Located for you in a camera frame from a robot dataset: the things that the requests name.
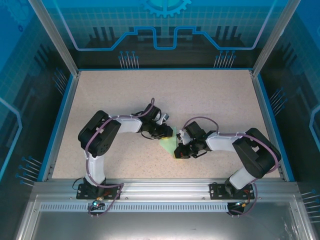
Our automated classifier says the green paper sheet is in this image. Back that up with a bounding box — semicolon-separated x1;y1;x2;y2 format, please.
159;126;179;159

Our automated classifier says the metal tray panel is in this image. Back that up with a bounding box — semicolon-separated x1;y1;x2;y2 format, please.
14;194;316;240

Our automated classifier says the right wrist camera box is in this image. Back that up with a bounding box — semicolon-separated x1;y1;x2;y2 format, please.
176;128;189;146

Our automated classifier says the aluminium mounting rail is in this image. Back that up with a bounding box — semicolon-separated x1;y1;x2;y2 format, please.
33;177;300;201

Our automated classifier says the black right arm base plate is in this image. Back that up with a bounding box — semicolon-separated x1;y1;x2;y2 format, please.
209;182;256;200

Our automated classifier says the slotted cable duct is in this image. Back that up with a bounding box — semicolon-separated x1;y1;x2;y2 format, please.
39;202;230;213

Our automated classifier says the aluminium side rail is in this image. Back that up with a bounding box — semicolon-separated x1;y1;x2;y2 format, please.
249;71;289;181
41;71;81;182

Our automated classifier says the cable connector plug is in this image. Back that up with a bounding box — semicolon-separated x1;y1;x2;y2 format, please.
90;196;106;210
231;199;251;210

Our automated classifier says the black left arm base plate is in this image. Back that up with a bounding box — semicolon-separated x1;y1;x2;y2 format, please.
76;183;123;200

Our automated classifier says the aluminium frame post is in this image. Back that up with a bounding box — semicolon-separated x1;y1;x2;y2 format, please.
250;0;303;78
27;0;81;77

